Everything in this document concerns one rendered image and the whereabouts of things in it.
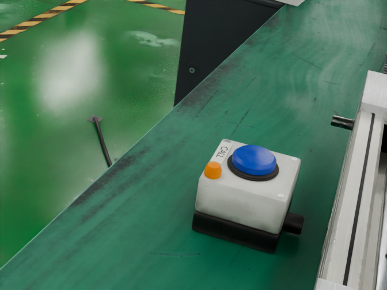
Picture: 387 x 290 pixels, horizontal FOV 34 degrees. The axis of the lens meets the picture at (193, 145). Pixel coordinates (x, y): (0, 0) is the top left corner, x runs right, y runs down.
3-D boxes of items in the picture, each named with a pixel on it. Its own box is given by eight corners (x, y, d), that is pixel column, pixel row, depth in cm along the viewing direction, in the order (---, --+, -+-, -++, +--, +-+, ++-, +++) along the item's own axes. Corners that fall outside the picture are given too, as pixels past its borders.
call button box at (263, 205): (214, 186, 66) (223, 133, 63) (306, 212, 64) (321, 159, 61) (190, 230, 59) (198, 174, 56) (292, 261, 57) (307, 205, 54)
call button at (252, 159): (236, 156, 61) (239, 138, 60) (277, 167, 60) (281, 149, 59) (224, 177, 58) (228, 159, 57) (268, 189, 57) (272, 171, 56)
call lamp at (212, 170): (207, 168, 58) (208, 156, 57) (222, 172, 57) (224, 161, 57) (201, 176, 56) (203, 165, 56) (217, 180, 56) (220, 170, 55)
